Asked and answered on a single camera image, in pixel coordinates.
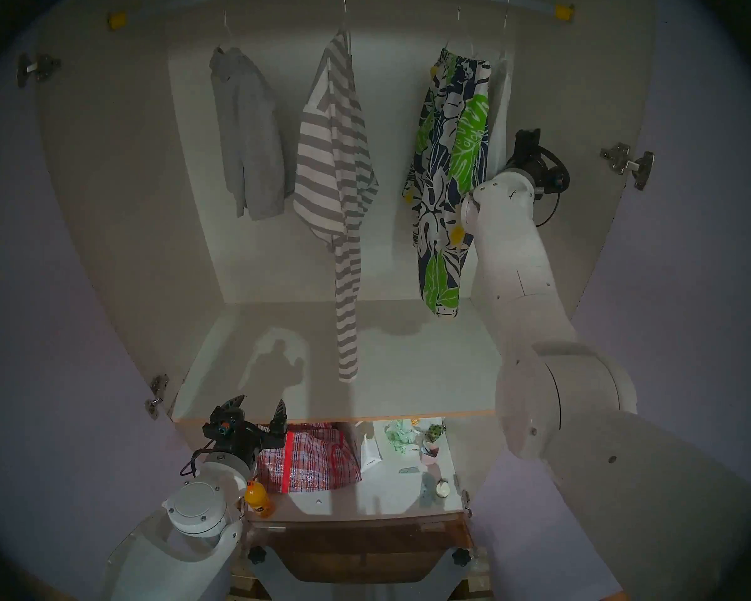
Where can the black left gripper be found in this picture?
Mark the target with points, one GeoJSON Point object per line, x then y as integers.
{"type": "Point", "coordinates": [247, 443]}

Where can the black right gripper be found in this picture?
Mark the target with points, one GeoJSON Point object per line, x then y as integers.
{"type": "Point", "coordinates": [527, 152]}

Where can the plain white shirt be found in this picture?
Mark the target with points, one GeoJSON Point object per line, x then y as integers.
{"type": "Point", "coordinates": [504, 99]}

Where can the tropical leaf print shorts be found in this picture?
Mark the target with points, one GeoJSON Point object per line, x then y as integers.
{"type": "Point", "coordinates": [450, 168]}

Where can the grey white striped shirt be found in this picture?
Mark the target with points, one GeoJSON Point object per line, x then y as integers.
{"type": "Point", "coordinates": [335, 168]}

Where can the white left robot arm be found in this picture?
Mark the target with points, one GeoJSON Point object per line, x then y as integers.
{"type": "Point", "coordinates": [194, 524]}

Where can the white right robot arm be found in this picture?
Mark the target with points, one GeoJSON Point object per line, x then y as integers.
{"type": "Point", "coordinates": [538, 355]}

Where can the white beige wardrobe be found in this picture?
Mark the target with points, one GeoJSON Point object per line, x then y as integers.
{"type": "Point", "coordinates": [400, 136]}

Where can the lilac wardrobe door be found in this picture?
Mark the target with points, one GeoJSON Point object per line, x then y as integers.
{"type": "Point", "coordinates": [50, 355]}
{"type": "Point", "coordinates": [694, 293]}

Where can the red plaid woven bag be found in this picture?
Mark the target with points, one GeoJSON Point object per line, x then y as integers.
{"type": "Point", "coordinates": [313, 462]}

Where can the orange juice bottle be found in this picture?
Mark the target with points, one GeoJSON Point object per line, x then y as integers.
{"type": "Point", "coordinates": [260, 499]}

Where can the silver door hinge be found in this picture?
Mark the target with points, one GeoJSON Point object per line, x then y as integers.
{"type": "Point", "coordinates": [466, 503]}
{"type": "Point", "coordinates": [629, 164]}
{"type": "Point", "coordinates": [37, 69]}
{"type": "Point", "coordinates": [156, 393]}

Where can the black star knob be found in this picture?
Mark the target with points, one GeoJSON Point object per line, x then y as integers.
{"type": "Point", "coordinates": [257, 554]}
{"type": "Point", "coordinates": [462, 556]}

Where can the green white plastic bag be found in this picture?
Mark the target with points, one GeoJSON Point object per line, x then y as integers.
{"type": "Point", "coordinates": [400, 437]}

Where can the brown wooden base panel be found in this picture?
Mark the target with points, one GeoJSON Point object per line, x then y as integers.
{"type": "Point", "coordinates": [357, 543]}

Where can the small round white jar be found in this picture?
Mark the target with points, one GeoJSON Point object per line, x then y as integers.
{"type": "Point", "coordinates": [443, 489]}

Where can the plain grey shirt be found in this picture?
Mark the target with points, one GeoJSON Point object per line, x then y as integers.
{"type": "Point", "coordinates": [250, 136]}

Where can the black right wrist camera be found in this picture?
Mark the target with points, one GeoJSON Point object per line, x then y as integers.
{"type": "Point", "coordinates": [554, 174]}

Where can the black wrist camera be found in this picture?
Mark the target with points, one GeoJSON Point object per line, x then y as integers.
{"type": "Point", "coordinates": [554, 174]}
{"type": "Point", "coordinates": [219, 427]}

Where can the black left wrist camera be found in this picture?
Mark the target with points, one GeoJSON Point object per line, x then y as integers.
{"type": "Point", "coordinates": [219, 427]}

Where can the yellow rail bracket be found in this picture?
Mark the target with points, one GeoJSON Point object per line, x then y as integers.
{"type": "Point", "coordinates": [117, 20]}
{"type": "Point", "coordinates": [564, 12]}

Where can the silver clothes rail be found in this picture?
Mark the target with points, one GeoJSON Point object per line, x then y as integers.
{"type": "Point", "coordinates": [526, 0]}

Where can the white robot torso frame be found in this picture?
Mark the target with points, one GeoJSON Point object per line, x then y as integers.
{"type": "Point", "coordinates": [363, 590]}

